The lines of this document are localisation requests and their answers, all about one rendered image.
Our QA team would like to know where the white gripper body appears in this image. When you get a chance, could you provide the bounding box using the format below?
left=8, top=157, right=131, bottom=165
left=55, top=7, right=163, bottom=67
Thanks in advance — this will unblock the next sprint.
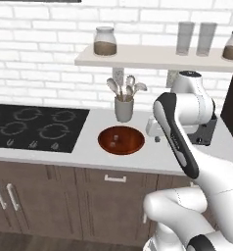
left=145, top=116, right=164, bottom=138

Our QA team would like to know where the brown round bowl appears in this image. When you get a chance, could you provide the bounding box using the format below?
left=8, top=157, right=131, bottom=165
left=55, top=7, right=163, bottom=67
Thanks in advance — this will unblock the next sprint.
left=97, top=125, right=146, bottom=156

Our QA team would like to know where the grey utensil pot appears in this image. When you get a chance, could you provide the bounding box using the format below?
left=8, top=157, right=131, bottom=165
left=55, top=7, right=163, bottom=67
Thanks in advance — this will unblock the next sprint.
left=114, top=96, right=135, bottom=124

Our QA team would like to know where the pale ladle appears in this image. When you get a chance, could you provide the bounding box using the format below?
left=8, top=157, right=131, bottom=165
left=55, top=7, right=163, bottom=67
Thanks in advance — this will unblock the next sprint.
left=132, top=81, right=149, bottom=96

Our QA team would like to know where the small pale spoon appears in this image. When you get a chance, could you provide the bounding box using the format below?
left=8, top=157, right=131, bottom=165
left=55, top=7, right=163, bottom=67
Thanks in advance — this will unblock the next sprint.
left=124, top=85, right=134, bottom=101

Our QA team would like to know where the black small appliance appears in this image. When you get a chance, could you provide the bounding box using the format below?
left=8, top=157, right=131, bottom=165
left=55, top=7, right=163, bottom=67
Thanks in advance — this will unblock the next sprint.
left=186, top=117, right=218, bottom=147

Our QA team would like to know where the large pale spoon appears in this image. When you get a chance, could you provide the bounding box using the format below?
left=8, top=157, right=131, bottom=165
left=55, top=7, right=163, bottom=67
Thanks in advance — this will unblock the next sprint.
left=106, top=76, right=122, bottom=101

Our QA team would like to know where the brown drawer front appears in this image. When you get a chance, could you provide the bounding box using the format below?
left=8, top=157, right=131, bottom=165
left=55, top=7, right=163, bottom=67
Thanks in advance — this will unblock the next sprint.
left=83, top=168, right=150, bottom=194

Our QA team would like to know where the black hob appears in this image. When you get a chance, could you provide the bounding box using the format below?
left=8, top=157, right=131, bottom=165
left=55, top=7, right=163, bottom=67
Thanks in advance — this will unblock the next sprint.
left=0, top=103, right=91, bottom=154

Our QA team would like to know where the dark range hood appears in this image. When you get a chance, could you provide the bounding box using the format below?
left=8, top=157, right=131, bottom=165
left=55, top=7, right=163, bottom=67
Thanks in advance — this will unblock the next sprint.
left=20, top=0, right=82, bottom=4

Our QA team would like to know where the white drawer handle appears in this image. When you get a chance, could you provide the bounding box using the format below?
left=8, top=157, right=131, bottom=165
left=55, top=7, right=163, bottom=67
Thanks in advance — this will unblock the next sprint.
left=104, top=174, right=127, bottom=183

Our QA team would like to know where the white wall shelf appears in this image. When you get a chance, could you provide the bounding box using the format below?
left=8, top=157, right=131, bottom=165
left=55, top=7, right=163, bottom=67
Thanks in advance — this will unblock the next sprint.
left=73, top=44, right=233, bottom=74

